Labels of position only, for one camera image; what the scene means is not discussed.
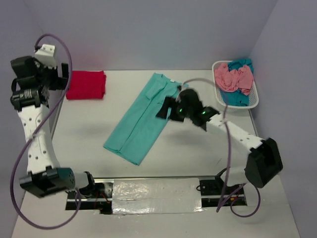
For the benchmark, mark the silver tape patch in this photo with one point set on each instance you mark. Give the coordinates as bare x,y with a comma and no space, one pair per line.
156,196

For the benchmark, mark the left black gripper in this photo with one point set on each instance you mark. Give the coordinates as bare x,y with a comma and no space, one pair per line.
61,83

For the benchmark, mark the white plastic laundry basket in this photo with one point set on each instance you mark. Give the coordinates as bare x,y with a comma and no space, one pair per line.
219,97

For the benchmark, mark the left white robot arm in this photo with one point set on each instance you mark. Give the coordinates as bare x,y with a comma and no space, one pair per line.
30,94

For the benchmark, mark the red t shirt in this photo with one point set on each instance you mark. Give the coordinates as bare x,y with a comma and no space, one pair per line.
87,85

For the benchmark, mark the pink t shirt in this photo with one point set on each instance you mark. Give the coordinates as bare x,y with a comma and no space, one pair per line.
231,81

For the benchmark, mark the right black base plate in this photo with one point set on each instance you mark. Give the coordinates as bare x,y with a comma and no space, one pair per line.
210,190

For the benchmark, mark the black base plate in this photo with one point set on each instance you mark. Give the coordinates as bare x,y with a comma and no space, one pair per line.
100,200
210,190

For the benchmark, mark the mint green t shirt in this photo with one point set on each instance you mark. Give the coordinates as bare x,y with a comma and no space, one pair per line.
139,128

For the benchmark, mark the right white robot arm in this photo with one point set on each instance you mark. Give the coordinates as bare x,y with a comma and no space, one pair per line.
262,160

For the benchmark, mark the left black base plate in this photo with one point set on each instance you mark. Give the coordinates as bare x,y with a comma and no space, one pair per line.
100,200

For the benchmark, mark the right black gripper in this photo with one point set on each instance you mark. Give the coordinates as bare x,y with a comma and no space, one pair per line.
169,102

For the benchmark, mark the teal blue t shirt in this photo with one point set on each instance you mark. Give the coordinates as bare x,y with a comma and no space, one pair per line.
237,98

